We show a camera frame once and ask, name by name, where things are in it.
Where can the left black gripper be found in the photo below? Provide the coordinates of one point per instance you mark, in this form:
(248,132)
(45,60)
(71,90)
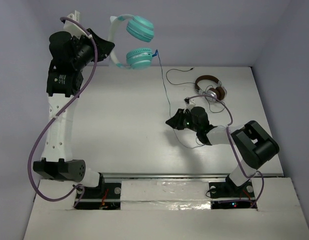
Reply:
(95,47)

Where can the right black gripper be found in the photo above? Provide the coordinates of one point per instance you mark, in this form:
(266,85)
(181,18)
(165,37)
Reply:
(176,120)

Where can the teal cat-ear headphones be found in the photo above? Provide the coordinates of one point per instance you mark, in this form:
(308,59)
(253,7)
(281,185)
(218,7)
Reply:
(137,32)

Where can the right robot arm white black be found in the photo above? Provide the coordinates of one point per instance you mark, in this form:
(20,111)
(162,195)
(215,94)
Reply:
(254,144)

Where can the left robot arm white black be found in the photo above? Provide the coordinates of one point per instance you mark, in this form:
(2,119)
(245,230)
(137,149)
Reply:
(57,162)

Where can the brown silver headphones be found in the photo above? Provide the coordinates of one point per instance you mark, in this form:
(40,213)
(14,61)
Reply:
(212,93)

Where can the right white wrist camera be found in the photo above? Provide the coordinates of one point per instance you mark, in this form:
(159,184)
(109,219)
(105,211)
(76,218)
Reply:
(190,104)

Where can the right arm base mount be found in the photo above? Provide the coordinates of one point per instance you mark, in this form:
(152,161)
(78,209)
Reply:
(225,195)

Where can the metal rail front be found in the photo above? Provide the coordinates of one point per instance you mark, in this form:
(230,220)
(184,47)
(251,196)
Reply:
(119,175)

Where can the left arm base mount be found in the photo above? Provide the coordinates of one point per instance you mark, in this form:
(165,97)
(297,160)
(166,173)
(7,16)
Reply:
(106,196)

